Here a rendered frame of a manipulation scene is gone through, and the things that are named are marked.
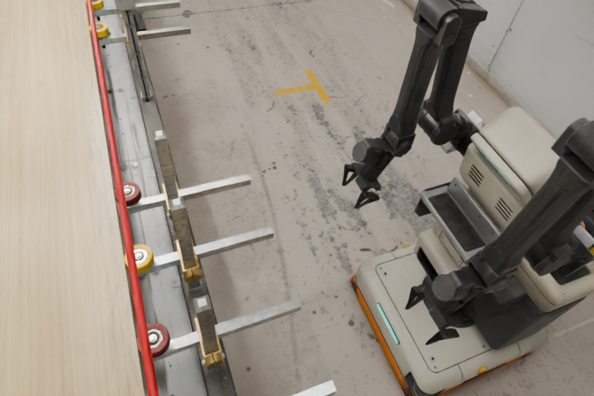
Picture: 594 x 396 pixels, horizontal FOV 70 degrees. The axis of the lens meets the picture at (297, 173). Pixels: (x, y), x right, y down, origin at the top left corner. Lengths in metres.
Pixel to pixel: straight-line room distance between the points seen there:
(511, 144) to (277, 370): 1.44
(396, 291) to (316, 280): 0.46
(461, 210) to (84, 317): 1.10
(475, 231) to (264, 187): 1.53
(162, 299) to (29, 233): 0.46
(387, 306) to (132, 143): 1.34
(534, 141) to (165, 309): 1.21
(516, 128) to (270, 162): 1.83
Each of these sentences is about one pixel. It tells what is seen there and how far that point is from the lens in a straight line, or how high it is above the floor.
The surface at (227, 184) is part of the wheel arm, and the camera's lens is 1.55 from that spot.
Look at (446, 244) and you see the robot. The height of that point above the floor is 0.84.
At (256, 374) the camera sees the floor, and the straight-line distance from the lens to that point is 2.12.
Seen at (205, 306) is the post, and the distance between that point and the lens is 1.02.
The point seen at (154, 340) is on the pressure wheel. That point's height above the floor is 0.91.
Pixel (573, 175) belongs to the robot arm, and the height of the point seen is 1.56.
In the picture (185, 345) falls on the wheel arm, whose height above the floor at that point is 0.82.
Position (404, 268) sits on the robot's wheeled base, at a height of 0.28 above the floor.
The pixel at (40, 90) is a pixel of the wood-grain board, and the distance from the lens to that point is 1.97.
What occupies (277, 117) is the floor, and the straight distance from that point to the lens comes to 3.04.
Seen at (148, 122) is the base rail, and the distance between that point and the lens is 2.01.
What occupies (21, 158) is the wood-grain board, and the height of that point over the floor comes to 0.90.
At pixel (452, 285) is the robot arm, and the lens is 1.01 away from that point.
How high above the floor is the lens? 2.04
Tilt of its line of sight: 49 degrees down
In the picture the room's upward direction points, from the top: 8 degrees clockwise
